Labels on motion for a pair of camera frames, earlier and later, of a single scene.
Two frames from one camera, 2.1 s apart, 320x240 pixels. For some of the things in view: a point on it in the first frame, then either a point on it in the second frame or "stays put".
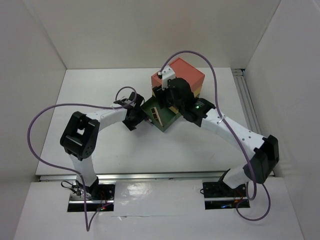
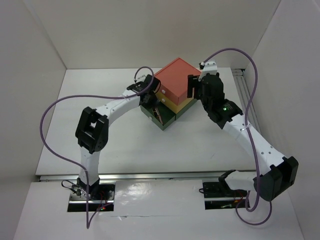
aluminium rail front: [140, 178] stays put
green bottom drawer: [167, 116] stays put
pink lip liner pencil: [158, 116] stays put
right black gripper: [160, 97] → [193, 82]
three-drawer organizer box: [164, 117] stays put
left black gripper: [140, 116] → [154, 100]
